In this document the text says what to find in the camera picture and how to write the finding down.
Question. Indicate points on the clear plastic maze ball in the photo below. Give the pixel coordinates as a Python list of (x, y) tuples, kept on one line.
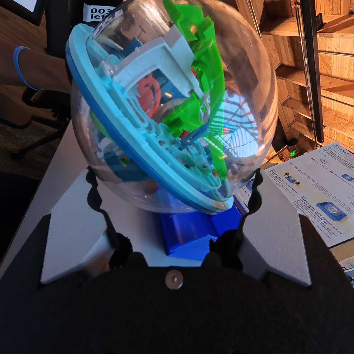
[(171, 110)]

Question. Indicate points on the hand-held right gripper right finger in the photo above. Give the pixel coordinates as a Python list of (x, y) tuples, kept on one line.
[(273, 226)]

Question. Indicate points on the green exit sign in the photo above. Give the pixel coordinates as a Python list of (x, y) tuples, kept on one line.
[(292, 153)]

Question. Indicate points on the black metal pole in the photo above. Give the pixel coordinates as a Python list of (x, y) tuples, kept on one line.
[(312, 69)]

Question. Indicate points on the person's left hand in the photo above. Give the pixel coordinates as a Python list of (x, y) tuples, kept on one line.
[(52, 72)]

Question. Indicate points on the wooden board with instruction sheet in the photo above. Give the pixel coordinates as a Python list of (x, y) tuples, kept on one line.
[(315, 193)]

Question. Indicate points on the large blue plastic bin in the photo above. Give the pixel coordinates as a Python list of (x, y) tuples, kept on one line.
[(193, 235)]

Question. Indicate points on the black office chair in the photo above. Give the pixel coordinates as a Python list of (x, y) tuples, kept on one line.
[(33, 110)]

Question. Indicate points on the blue wristband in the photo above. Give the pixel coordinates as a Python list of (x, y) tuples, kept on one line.
[(19, 69)]

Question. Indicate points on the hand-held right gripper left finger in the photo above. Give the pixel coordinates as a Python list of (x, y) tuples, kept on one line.
[(72, 221)]

